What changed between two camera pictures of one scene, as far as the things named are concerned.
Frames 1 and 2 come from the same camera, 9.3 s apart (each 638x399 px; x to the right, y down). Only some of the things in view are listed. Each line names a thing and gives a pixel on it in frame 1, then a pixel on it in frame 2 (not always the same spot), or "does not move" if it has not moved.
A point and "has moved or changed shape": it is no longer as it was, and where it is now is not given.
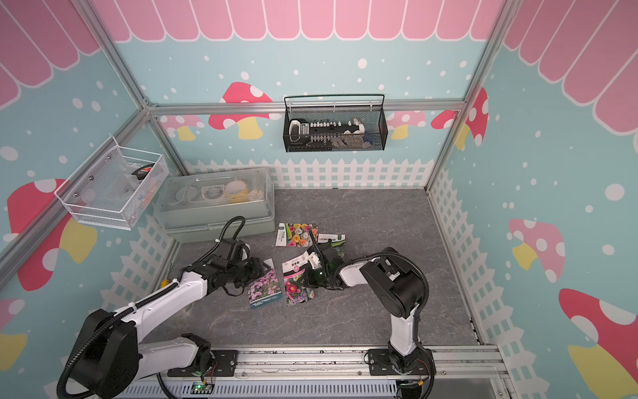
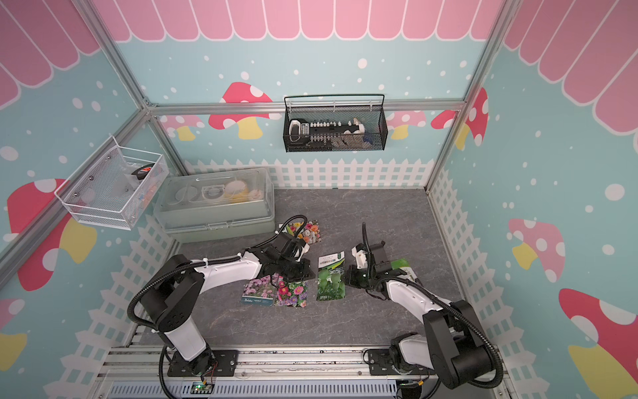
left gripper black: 256,271 → 301,275
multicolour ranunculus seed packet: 296,234 does not move
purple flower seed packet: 267,288 does not move
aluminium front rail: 319,363 does not move
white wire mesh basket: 114,185 does not move
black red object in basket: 143,171 does not move
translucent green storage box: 199,205 does not move
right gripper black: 308,278 → 350,278
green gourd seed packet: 337,241 has moved or changed shape
